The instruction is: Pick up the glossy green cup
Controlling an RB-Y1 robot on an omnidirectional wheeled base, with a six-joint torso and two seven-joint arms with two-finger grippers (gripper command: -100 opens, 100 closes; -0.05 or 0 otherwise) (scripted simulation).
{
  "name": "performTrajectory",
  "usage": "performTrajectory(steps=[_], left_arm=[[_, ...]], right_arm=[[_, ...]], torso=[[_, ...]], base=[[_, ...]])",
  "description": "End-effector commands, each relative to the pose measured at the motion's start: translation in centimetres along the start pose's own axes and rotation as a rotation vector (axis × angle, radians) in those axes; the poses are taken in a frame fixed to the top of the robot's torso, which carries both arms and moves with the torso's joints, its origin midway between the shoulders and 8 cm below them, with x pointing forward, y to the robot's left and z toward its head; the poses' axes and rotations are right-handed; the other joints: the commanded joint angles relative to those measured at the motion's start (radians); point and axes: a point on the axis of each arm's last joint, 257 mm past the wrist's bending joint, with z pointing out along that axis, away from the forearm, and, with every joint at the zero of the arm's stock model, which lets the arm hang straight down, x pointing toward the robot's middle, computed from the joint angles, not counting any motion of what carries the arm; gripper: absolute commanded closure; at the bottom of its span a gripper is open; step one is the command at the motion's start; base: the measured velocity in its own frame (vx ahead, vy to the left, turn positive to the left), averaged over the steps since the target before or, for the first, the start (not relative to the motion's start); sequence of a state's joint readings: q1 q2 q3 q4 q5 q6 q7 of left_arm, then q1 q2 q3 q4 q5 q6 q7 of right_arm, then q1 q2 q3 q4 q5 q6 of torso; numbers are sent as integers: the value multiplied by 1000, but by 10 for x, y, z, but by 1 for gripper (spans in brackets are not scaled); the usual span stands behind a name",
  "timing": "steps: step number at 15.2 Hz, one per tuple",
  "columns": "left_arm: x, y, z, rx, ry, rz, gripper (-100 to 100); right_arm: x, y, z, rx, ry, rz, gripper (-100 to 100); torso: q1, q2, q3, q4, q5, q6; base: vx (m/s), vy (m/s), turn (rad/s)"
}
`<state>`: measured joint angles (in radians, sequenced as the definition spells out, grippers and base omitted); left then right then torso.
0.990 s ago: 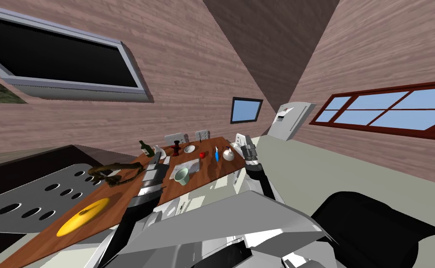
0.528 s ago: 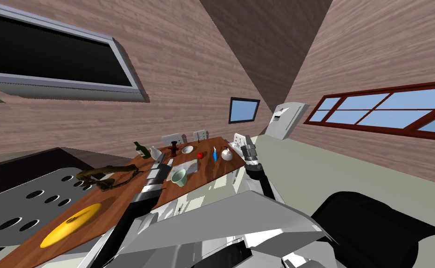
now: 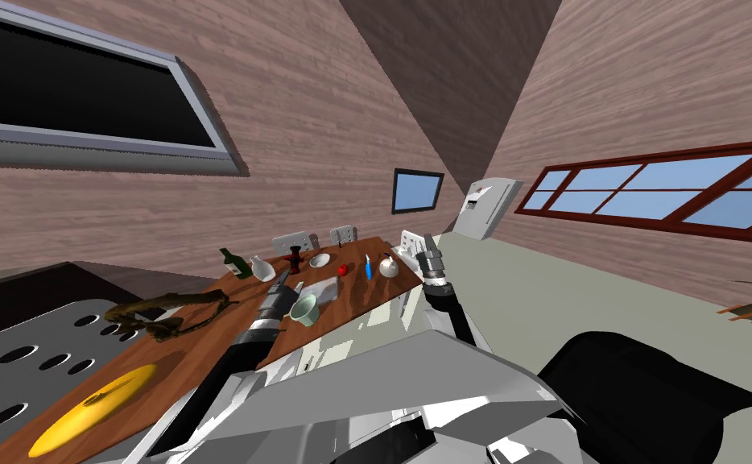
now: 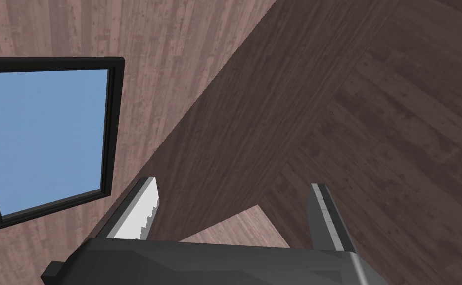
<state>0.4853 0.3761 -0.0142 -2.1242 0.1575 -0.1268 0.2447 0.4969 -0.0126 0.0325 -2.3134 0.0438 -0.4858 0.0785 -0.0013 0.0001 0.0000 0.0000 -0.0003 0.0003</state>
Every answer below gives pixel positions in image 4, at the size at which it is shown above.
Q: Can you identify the black framed window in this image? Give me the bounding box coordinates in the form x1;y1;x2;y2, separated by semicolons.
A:
0;57;126;232

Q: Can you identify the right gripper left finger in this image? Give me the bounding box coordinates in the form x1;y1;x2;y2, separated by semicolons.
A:
96;176;160;240

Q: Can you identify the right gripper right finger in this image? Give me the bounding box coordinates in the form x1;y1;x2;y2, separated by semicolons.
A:
306;183;358;253

